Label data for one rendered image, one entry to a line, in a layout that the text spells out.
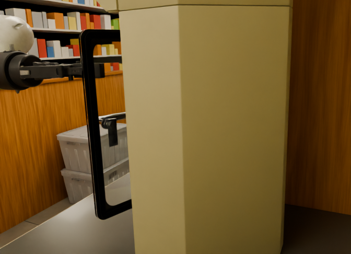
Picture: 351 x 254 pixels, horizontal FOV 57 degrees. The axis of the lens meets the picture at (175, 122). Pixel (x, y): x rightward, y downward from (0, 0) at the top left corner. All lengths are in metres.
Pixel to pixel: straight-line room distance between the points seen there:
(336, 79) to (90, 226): 0.67
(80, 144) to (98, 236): 2.11
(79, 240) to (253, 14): 0.59
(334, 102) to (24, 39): 0.80
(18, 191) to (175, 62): 2.57
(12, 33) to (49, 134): 2.18
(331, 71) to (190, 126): 0.41
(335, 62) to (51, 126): 2.63
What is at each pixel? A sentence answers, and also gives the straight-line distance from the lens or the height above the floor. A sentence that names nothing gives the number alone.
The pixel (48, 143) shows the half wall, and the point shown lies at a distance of 3.11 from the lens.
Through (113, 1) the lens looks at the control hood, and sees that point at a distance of 0.58.
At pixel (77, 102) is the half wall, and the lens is 3.32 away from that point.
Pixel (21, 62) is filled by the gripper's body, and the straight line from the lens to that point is 0.81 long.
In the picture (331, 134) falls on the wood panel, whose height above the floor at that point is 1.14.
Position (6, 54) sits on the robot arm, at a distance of 0.86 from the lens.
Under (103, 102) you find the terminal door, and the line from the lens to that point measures 0.68.
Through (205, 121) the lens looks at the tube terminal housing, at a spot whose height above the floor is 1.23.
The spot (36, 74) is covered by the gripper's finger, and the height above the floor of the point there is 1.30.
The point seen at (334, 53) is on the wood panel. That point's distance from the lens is 0.83.
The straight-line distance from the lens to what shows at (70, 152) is 3.00.
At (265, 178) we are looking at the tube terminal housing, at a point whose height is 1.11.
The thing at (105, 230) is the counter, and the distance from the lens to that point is 0.82.
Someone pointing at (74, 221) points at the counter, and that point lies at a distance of 0.88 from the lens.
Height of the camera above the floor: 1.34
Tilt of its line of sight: 12 degrees down
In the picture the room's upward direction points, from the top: 2 degrees counter-clockwise
